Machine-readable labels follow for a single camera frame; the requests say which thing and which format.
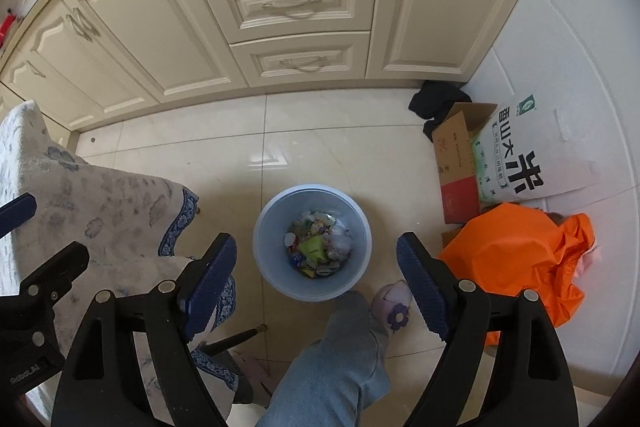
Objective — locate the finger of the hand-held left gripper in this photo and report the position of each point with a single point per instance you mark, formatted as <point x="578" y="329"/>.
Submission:
<point x="60" y="267"/>
<point x="17" y="212"/>

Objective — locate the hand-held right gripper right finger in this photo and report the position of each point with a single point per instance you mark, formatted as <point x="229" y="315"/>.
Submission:
<point x="425" y="287"/>

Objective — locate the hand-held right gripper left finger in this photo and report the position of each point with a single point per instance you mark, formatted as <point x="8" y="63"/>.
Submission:
<point x="210" y="287"/>

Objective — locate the light blue plastic bin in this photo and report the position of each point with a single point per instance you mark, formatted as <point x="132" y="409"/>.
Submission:
<point x="272" y="272"/>

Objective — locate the heap of wrappers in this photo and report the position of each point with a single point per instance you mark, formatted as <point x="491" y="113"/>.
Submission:
<point x="315" y="267"/>

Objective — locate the pale slipper purple flower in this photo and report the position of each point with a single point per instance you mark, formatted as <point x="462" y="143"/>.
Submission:
<point x="392" y="307"/>

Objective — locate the white floral tablecloth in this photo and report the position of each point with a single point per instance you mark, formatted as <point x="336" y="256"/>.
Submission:
<point x="100" y="207"/>

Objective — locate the orange plastic bag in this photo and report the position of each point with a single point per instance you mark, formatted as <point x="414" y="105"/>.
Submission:
<point x="510" y="257"/>

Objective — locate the pink slipper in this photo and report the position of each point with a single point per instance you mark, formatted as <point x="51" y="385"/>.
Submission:
<point x="252" y="369"/>

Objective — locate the brown cardboard box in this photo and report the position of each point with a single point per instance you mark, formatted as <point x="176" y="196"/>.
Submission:
<point x="457" y="177"/>

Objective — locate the person's right leg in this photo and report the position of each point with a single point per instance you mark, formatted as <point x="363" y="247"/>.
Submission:
<point x="325" y="372"/>

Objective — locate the white printed rice sack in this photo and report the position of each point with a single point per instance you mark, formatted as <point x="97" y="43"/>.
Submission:
<point x="540" y="152"/>

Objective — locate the red plastic box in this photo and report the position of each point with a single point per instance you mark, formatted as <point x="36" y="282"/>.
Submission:
<point x="5" y="31"/>

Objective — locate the black cloth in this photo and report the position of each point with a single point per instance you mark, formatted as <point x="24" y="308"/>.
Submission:
<point x="437" y="99"/>

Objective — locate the cream base cabinets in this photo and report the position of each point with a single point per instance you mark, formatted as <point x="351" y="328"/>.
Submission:
<point x="130" y="17"/>

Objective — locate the cream cabinet drawer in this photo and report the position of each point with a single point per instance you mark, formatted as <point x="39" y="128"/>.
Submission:
<point x="302" y="59"/>
<point x="292" y="4"/>

